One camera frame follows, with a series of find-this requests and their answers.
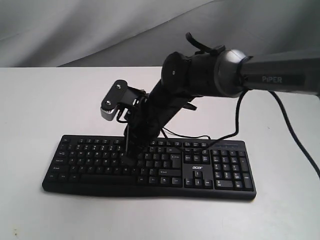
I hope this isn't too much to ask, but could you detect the black USB cable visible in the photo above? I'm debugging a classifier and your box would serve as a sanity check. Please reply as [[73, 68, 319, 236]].
[[159, 126, 212, 141]]

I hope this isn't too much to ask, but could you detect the grey backdrop cloth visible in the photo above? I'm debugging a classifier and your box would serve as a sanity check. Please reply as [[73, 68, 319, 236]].
[[0, 0, 320, 67]]

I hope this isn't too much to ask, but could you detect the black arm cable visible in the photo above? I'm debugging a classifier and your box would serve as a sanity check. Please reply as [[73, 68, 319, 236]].
[[184, 31, 320, 177]]

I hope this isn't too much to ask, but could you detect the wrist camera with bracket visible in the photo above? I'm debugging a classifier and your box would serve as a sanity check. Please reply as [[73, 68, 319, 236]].
[[100, 79, 148, 121]]

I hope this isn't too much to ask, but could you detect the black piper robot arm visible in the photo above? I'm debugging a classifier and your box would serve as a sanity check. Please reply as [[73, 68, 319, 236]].
[[124, 49, 320, 158]]

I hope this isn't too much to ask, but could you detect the black acer keyboard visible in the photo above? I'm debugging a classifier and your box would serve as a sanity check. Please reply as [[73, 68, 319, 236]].
[[42, 135, 257, 200]]

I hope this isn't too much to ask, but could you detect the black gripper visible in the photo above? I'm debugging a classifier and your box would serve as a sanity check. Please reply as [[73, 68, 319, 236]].
[[124, 93, 197, 158]]

